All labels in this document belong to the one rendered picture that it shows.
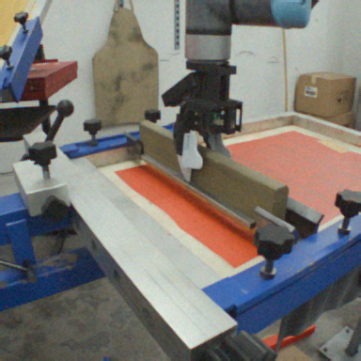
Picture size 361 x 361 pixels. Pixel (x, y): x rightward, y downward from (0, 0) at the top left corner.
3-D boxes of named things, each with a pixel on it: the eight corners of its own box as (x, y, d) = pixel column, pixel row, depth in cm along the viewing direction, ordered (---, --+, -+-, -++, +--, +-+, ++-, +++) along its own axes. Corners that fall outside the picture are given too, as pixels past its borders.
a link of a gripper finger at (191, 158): (190, 192, 60) (200, 137, 57) (171, 179, 64) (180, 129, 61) (205, 190, 62) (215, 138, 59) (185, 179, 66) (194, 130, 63)
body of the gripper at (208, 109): (206, 143, 56) (208, 65, 51) (176, 130, 62) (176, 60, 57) (242, 135, 59) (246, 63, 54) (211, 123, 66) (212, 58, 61)
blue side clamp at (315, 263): (346, 243, 57) (355, 206, 54) (370, 256, 53) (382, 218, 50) (205, 323, 42) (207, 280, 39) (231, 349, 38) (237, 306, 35)
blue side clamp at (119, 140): (171, 148, 99) (171, 123, 96) (181, 153, 95) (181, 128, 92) (66, 172, 84) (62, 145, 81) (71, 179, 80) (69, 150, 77)
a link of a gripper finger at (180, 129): (174, 156, 61) (182, 104, 58) (168, 153, 62) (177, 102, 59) (196, 156, 63) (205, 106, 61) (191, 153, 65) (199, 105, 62)
